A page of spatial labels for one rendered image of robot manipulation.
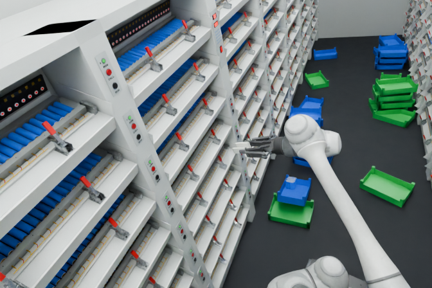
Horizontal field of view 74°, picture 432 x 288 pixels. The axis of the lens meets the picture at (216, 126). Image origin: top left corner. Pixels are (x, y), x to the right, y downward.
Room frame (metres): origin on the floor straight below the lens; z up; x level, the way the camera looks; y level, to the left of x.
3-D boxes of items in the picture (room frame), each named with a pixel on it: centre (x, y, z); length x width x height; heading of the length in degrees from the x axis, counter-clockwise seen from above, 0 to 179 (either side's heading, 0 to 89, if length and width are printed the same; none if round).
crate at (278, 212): (1.33, -0.39, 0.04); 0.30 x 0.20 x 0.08; 58
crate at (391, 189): (1.33, -1.13, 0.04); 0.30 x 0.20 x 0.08; 34
